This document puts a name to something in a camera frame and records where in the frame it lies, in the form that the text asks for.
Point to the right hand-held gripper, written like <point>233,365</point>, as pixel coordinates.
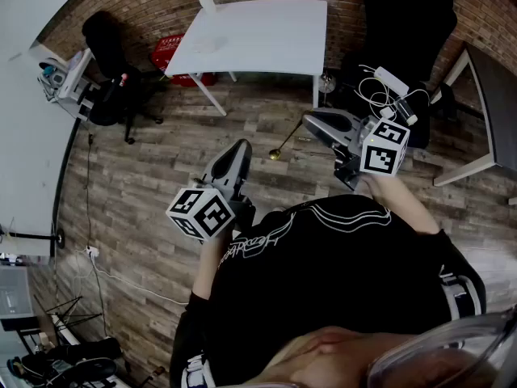
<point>381,150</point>

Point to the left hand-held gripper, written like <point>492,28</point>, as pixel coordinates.
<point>202,214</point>

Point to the gold spoon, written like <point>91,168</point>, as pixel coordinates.
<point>287,139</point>

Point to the person's left forearm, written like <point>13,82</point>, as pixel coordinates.
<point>207,265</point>

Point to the person's right forearm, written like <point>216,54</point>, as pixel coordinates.
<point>404,204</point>

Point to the silver round stand base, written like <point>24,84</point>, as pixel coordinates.
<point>327,83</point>

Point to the black and white charger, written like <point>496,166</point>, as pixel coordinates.
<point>407,112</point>

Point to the white power adapter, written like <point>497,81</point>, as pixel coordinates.
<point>391,80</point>

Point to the white square table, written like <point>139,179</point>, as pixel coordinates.
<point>262,35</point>

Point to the black office chair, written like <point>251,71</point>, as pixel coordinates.
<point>404,26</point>
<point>109,67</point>

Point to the red plastic basket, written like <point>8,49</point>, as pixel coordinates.
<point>169,49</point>

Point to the person's black printed shirt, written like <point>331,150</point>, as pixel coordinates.
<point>323,277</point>

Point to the white floor power strip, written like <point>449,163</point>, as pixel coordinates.
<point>92,251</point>

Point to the white vase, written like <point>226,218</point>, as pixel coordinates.
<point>206,0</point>

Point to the white shelf cart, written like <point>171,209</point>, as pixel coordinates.
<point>66,81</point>

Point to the white desk with black leg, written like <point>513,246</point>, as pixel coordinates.
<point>28,144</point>

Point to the black tripod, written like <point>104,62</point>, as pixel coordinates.
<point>70,311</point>

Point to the black bag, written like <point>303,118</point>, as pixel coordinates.
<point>81,356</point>

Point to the grey box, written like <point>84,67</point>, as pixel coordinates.
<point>14,291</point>

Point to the person's clear glasses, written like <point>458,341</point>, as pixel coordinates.
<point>444,358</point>

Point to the dark desk with white frame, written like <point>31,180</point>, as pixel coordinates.
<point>497,107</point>

